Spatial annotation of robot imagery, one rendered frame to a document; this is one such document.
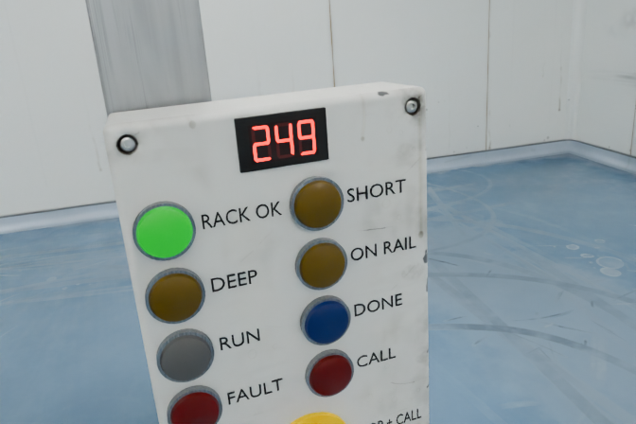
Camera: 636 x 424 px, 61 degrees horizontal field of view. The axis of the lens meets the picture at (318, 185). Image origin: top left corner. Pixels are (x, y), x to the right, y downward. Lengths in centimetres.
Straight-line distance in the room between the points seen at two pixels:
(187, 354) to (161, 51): 17
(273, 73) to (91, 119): 121
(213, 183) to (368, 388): 17
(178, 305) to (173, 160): 7
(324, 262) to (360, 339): 6
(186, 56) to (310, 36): 341
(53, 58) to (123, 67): 339
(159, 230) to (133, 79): 10
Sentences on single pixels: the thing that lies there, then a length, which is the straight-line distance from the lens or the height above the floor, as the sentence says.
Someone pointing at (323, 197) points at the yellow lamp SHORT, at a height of 108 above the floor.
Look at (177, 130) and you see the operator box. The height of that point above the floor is 112.
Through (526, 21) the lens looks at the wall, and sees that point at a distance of 439.
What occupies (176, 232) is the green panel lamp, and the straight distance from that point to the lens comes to 27.
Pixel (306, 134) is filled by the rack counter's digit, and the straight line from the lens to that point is 28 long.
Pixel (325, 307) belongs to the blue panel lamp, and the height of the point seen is 101.
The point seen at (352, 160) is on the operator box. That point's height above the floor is 109.
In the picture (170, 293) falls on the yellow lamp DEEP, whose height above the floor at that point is 104.
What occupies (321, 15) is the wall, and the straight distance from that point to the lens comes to 374.
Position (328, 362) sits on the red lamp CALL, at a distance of 33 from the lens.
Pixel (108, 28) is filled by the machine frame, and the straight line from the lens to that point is 32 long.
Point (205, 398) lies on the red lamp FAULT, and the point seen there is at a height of 97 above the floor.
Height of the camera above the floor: 117
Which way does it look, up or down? 17 degrees down
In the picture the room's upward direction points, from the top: 4 degrees counter-clockwise
